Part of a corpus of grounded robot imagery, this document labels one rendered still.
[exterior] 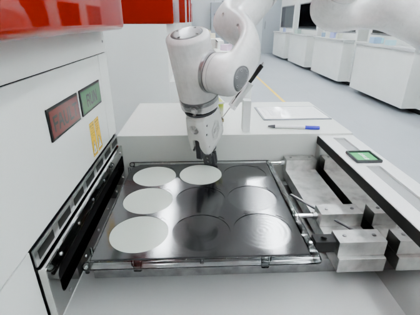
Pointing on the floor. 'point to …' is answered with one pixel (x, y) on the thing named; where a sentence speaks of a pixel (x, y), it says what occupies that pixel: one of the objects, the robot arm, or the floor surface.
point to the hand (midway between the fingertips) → (210, 157)
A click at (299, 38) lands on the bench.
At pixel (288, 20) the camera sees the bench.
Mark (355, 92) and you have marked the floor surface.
